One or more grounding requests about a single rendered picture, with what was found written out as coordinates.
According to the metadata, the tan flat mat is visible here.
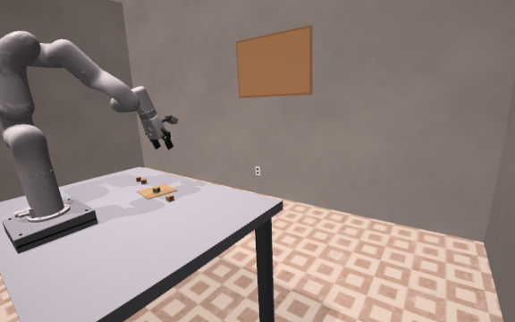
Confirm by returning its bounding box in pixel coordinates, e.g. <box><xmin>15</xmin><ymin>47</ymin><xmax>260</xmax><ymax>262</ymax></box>
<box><xmin>137</xmin><ymin>184</ymin><xmax>177</xmax><ymax>199</ymax></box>

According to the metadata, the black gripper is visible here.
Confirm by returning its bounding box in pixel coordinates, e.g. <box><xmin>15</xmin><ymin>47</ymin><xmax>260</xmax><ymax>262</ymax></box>
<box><xmin>141</xmin><ymin>114</ymin><xmax>173</xmax><ymax>149</ymax></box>

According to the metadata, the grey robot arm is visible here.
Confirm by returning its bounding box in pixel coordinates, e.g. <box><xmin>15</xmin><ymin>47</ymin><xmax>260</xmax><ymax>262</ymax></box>
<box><xmin>0</xmin><ymin>31</ymin><xmax>156</xmax><ymax>223</ymax></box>

